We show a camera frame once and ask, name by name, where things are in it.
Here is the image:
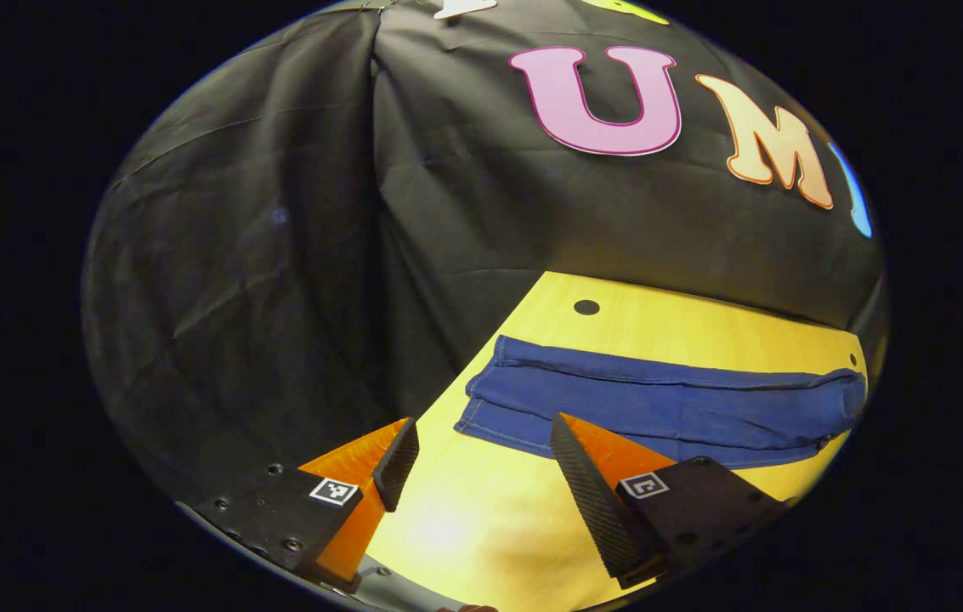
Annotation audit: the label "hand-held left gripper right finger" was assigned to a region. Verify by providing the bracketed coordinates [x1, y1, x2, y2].
[549, 412, 790, 591]

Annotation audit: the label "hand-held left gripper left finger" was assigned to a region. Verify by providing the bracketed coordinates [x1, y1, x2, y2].
[182, 416, 421, 594]

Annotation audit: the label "blue jeans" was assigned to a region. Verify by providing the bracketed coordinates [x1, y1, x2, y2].
[454, 334, 870, 471]

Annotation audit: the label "black backdrop cloth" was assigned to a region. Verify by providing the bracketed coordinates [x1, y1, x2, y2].
[82, 0, 890, 504]

